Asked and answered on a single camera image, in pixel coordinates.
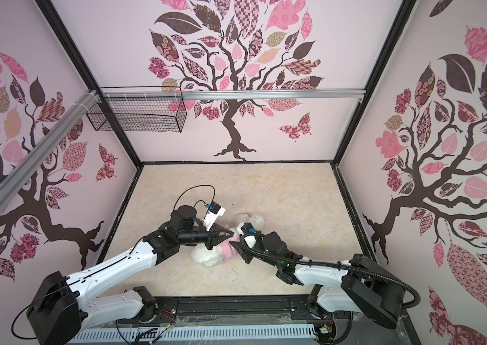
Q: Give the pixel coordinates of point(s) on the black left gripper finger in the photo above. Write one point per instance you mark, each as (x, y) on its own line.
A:
(222, 232)
(215, 240)

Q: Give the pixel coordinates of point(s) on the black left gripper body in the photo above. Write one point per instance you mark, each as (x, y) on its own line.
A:
(197, 236)

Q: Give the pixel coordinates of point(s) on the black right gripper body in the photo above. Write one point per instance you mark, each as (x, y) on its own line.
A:
(261, 249)

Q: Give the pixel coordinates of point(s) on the pink teddy hoodie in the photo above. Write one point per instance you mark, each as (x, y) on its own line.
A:
(227, 252)

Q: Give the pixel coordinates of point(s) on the white teddy bear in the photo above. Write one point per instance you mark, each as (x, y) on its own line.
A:
(210, 258)

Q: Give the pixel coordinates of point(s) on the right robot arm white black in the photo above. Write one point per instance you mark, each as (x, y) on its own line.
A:
(358, 285)

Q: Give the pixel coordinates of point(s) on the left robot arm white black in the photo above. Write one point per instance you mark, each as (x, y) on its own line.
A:
(66, 305)

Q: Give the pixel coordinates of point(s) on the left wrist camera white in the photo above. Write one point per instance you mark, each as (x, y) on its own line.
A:
(214, 211)

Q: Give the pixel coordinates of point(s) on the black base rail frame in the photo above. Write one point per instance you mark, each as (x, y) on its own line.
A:
(330, 328)

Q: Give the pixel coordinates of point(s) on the white slotted cable duct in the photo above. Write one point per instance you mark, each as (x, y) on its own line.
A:
(195, 334)

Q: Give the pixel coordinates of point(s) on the black wire basket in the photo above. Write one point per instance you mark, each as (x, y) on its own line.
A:
(158, 110)

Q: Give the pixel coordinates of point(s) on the back aluminium rail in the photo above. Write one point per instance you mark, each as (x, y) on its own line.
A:
(262, 94)

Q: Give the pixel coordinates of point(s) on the aluminium rail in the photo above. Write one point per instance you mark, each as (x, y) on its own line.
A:
(262, 94)
(32, 161)

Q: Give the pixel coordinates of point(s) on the left aluminium rail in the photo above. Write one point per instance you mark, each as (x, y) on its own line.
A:
(32, 161)

